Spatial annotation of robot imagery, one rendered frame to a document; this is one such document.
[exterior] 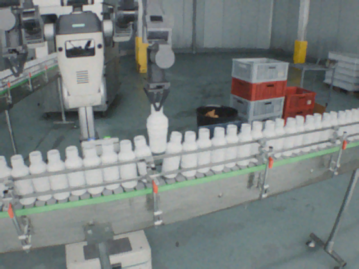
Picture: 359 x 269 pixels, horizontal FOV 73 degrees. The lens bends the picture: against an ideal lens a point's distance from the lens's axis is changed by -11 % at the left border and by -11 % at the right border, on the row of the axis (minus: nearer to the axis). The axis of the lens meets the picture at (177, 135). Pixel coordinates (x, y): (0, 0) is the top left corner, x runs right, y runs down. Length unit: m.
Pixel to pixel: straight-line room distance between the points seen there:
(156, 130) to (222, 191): 0.37
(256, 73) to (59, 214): 2.70
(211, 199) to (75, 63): 0.89
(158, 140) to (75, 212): 0.37
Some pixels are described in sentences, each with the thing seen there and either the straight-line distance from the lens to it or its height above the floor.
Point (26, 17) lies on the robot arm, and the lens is 1.32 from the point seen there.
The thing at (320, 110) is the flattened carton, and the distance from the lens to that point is 4.25.
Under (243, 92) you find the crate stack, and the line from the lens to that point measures 3.37.
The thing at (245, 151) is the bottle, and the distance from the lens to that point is 1.08.
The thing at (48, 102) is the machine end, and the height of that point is 0.30.
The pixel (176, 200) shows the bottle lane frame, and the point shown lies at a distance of 1.02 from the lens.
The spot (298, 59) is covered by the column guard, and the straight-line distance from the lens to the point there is 10.95.
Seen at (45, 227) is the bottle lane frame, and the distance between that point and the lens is 1.00.
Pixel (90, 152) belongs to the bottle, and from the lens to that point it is 0.88.
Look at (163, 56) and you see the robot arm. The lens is 0.77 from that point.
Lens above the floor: 1.54
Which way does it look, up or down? 23 degrees down
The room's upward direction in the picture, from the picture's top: 1 degrees clockwise
